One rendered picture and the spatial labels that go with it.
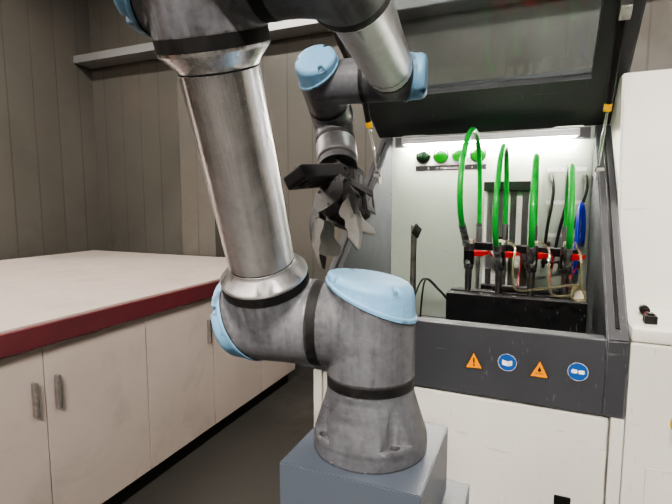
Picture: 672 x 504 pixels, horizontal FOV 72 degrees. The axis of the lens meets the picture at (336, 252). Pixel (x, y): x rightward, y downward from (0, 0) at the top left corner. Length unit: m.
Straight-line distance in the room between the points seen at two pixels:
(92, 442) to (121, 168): 2.91
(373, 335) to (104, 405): 1.56
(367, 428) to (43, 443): 1.44
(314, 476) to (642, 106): 1.16
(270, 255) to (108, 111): 4.14
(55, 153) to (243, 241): 3.98
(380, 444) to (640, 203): 0.95
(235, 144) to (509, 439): 0.90
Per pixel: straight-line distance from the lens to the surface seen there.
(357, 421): 0.60
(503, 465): 1.20
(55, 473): 1.97
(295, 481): 0.64
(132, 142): 4.41
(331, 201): 0.78
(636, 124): 1.40
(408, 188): 1.64
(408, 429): 0.62
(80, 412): 1.95
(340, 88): 0.82
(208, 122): 0.51
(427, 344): 1.12
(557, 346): 1.09
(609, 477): 1.19
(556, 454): 1.17
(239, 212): 0.53
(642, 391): 1.12
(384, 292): 0.56
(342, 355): 0.58
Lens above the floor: 1.22
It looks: 6 degrees down
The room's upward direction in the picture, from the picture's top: straight up
